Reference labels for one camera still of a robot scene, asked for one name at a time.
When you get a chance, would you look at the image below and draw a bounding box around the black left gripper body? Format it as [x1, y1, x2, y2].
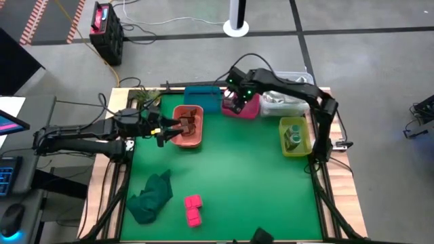
[137, 106, 164, 138]

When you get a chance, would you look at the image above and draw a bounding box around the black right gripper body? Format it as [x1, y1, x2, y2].
[225, 66, 260, 103]

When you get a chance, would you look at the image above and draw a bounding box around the pink plastic bin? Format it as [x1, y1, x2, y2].
[220, 86, 261, 120]

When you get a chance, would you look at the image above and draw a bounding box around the orange plastic bin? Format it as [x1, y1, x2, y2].
[171, 104, 205, 149]

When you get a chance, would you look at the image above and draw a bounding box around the small potted succulent plant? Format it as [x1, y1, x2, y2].
[134, 87, 163, 106]

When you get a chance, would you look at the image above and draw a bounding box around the blue plastic bin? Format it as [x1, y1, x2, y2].
[183, 85, 223, 114]

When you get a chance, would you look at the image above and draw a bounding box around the black power strip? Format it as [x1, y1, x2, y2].
[159, 79, 245, 89]

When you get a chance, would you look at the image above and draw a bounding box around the grey crumpled cloth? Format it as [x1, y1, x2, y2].
[264, 76, 309, 105]

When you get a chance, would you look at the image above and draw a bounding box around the clear plastic storage container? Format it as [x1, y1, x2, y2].
[259, 70, 316, 118]

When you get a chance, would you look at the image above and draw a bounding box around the dark green crumpled cloth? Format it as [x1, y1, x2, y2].
[125, 168, 174, 225]

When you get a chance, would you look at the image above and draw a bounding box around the green table mat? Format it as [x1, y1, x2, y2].
[120, 93, 323, 242]

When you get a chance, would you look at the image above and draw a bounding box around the white tower fan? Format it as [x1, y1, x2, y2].
[222, 0, 250, 38]

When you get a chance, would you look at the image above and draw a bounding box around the yellow-green plastic bin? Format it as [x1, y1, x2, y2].
[278, 116, 313, 158]

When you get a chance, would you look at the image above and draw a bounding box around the black crate with red top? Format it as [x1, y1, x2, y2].
[89, 1, 124, 67]

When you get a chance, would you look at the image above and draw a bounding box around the white and black connector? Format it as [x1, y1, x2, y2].
[332, 139, 354, 150]

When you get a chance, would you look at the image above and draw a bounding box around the grey desk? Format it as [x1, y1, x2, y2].
[0, 94, 58, 244]

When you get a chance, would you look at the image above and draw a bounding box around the computer monitor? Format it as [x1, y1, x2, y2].
[0, 108, 31, 137]

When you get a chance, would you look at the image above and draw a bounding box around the white paper sheet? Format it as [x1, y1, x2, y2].
[0, 96, 26, 115]

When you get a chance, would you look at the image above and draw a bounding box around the black panel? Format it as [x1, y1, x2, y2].
[0, 26, 47, 96]

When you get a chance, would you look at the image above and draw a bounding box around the black backlit keyboard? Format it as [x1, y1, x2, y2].
[0, 156, 23, 198]

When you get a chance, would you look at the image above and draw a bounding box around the black computer mouse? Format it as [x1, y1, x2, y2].
[0, 202, 26, 239]

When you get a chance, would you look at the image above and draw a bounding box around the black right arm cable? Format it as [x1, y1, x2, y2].
[212, 52, 274, 87]

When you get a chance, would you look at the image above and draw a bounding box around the black cable loop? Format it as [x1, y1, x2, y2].
[118, 77, 142, 89]

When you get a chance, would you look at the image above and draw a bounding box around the yellow floor cable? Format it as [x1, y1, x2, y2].
[54, 0, 121, 84]

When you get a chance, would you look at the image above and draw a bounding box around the white floor cable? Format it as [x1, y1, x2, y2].
[121, 0, 225, 27]

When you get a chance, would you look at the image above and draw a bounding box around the black equipment with cables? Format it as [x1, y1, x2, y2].
[402, 94, 434, 140]

